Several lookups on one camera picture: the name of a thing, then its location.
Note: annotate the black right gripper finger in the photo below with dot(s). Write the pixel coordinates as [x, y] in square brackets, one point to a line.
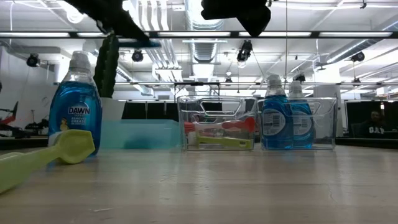
[256, 23]

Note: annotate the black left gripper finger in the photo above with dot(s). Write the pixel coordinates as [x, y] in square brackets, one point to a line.
[127, 29]

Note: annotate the blue Dawn dish soap bottle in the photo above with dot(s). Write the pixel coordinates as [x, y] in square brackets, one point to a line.
[306, 109]
[74, 96]
[275, 102]

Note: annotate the red and white brush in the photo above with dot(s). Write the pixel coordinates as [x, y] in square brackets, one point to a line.
[236, 125]

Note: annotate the green dish brush white bristles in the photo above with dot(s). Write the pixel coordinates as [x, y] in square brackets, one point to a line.
[18, 168]
[224, 141]

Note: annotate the black ceiling spotlight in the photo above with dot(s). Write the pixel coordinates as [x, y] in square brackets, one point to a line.
[137, 56]
[32, 60]
[245, 51]
[358, 56]

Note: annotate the tall green cactus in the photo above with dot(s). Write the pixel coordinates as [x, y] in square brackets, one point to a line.
[107, 68]

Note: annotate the white plant pot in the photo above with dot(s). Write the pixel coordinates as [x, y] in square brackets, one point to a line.
[113, 109]

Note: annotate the black partition panels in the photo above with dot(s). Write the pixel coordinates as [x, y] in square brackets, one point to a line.
[133, 110]

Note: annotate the teal translucent plastic bin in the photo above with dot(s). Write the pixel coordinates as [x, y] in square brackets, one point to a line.
[140, 133]

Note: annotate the red and black machine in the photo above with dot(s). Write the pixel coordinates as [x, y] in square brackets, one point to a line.
[9, 119]

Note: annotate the person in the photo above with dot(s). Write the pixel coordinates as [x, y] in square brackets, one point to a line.
[374, 130]

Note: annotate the black overhead frame bar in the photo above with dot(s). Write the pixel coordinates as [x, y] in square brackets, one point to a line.
[314, 34]

